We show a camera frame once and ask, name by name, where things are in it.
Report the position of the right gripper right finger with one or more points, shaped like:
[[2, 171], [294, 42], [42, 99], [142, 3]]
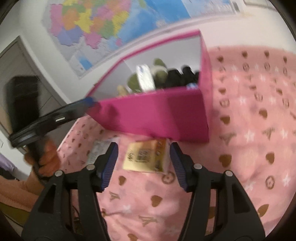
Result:
[[235, 218]]

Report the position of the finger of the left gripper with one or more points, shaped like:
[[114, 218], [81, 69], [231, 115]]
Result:
[[83, 105]]

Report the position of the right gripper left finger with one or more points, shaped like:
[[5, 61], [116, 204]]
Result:
[[51, 217]]

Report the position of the beige teddy bear plush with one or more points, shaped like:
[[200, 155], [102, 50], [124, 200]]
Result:
[[122, 91]]

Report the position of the clear plastic mask packet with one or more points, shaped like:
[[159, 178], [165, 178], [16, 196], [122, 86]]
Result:
[[145, 78]]

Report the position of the green frog plush toy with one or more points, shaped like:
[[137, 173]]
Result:
[[159, 72]]

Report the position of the yellow tissue pack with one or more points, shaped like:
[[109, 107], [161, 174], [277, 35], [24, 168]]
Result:
[[150, 156]]

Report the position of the black scrunchie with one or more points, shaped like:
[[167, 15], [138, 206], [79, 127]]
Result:
[[176, 78]]

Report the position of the blue checked scrunchie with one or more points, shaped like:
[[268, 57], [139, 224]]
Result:
[[192, 86]]

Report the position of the pink sleeve forearm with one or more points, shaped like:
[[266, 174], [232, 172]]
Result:
[[21, 194]]

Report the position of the pink cardboard box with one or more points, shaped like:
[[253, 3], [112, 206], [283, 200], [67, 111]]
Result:
[[180, 113]]

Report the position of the pink patterned table cloth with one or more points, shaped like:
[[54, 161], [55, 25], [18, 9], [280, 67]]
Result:
[[252, 134]]

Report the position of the colourful wall map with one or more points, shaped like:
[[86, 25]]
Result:
[[86, 32]]

